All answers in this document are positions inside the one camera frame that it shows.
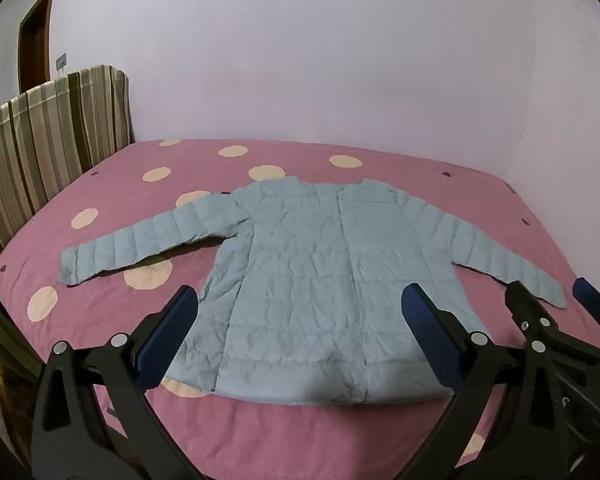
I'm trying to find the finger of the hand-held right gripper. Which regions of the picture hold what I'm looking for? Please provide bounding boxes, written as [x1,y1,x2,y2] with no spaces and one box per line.
[504,280,600,361]
[571,276,600,331]

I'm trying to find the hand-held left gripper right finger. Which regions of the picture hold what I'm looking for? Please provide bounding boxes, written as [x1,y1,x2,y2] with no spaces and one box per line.
[401,282,577,480]

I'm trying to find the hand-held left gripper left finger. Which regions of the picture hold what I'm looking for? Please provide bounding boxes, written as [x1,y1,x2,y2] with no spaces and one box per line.
[31,285,201,480]

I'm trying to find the light blue puffer jacket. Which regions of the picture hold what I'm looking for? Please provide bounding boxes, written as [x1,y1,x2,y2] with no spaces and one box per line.
[60,177,567,407]

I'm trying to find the pink dotted bed sheet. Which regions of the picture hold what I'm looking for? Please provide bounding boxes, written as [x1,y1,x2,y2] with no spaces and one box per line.
[0,138,600,480]

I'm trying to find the striped headboard cover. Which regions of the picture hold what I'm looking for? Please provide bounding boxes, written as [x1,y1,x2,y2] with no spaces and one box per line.
[0,64,133,381]

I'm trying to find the brown wooden door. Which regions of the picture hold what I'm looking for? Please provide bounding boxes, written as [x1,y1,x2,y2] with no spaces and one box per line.
[18,0,57,95]

